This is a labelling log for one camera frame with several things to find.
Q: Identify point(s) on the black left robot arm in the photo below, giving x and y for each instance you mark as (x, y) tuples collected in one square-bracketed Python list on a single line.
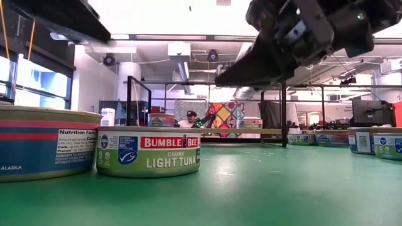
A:
[(63, 12)]

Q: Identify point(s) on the orange red fabric panel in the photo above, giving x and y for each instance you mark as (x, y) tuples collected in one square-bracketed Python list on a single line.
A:
[(398, 114)]

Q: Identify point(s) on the grey hanging sheet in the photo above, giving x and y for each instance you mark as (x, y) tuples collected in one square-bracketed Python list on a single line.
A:
[(183, 106)]

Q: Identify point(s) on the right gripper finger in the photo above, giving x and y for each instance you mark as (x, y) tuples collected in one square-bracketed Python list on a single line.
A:
[(257, 69)]

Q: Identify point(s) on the white plastic jug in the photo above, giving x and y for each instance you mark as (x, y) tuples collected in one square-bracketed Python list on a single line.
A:
[(107, 117)]

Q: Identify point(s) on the green table mat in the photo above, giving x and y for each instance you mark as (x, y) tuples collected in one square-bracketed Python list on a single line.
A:
[(251, 194)]

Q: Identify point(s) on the black background monitor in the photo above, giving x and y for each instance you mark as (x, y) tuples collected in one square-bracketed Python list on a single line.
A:
[(370, 110)]

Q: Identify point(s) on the blue salmon can gold lid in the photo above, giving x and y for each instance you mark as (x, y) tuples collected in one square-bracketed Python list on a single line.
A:
[(31, 150), (361, 141), (161, 120), (331, 138)]

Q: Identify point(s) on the green tuna can silver lid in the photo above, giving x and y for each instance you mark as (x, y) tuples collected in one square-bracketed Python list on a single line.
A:
[(249, 124), (301, 139), (389, 147), (150, 157)]

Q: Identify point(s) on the cluttered background workbench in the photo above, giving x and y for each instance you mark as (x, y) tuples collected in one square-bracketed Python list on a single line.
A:
[(329, 125)]

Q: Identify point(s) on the black background rig frame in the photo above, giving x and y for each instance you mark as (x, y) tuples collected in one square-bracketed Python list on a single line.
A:
[(323, 106)]

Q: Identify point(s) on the wooden shelf black metal frame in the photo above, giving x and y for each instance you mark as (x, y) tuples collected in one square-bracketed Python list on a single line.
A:
[(220, 131)]

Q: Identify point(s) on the white wall unit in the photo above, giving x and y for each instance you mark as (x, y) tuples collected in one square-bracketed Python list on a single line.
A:
[(391, 66)]

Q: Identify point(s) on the long grey ceiling beam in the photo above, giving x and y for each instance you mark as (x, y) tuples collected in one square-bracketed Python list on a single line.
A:
[(172, 37)]

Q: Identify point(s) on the large window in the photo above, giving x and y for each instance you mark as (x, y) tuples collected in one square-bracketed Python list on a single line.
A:
[(41, 78)]

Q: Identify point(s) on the dark grey hanging cloth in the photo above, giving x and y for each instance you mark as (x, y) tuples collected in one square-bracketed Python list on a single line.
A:
[(270, 114)]

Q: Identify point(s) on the white ceiling unit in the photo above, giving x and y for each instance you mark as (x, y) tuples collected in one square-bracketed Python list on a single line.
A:
[(179, 49)]

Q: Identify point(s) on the person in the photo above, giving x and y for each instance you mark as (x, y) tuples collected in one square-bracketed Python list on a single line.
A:
[(190, 114)]

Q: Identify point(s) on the background black robot arm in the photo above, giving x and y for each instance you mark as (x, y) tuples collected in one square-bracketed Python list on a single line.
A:
[(204, 120)]

